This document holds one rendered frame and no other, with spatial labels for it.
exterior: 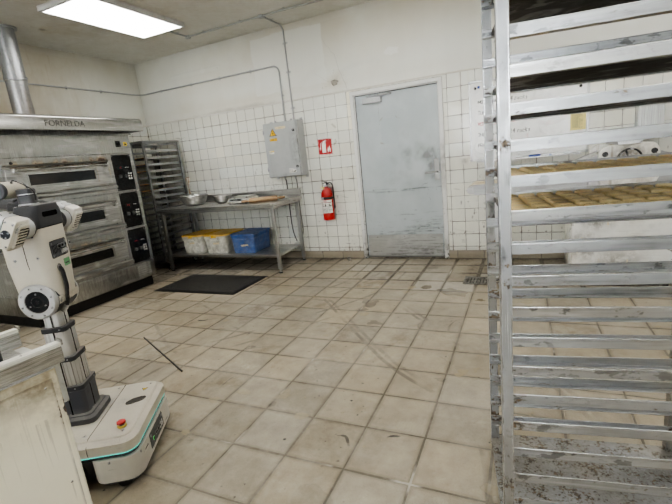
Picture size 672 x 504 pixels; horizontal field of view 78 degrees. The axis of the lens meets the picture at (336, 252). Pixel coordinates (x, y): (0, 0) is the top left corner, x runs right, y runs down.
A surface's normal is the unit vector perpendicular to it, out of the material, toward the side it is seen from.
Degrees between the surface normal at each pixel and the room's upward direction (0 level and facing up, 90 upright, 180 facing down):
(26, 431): 90
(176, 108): 90
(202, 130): 90
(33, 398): 90
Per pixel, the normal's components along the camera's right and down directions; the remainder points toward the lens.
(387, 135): -0.40, 0.25
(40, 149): 0.91, 0.00
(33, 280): 0.14, 0.39
